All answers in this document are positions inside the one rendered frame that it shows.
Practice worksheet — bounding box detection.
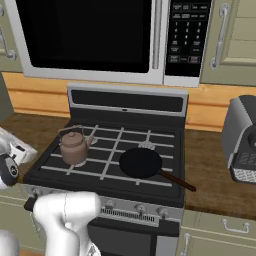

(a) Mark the black oven door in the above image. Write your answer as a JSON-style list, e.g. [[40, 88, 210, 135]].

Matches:
[[87, 225, 180, 256]]

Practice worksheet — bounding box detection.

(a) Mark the brown kettle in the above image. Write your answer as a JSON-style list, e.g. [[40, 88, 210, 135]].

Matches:
[[57, 124, 96, 167]]

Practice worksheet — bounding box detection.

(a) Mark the black and silver stove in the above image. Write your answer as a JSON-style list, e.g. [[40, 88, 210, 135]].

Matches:
[[22, 82, 190, 256]]

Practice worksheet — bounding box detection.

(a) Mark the black microwave door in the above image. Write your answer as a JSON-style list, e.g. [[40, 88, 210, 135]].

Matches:
[[3, 0, 170, 85]]

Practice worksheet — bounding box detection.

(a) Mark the silver microwave door handle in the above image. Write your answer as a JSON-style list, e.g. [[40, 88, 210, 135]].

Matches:
[[152, 0, 164, 71]]

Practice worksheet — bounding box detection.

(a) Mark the grey coffee machine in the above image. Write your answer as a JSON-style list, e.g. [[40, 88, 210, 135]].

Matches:
[[221, 94, 256, 185]]

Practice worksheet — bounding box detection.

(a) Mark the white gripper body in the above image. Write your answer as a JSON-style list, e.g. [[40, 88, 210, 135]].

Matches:
[[0, 127, 39, 165]]

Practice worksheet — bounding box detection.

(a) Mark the silver cupboard handle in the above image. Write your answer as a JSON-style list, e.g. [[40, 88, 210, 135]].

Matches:
[[209, 2, 231, 71], [0, 26, 18, 62], [180, 232, 192, 256]]

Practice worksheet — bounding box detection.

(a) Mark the beige base cupboard door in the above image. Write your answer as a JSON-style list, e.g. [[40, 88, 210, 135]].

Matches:
[[175, 229, 256, 256], [0, 185, 47, 252]]

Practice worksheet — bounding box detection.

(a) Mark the black frying pan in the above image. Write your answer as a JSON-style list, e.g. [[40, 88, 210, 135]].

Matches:
[[118, 147, 197, 193]]

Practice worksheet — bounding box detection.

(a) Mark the silver drawer handle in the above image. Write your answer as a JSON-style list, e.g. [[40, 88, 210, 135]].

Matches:
[[221, 218, 251, 234]]

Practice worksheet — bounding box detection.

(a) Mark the silver microwave oven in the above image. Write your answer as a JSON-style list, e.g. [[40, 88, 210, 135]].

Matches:
[[3, 0, 214, 89]]

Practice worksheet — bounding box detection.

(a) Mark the beige wall cupboard door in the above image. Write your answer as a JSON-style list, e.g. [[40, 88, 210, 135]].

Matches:
[[0, 0, 23, 73], [199, 0, 256, 87]]

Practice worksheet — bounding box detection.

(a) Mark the beige drawer front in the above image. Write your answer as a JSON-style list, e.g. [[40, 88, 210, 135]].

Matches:
[[179, 209, 256, 250]]

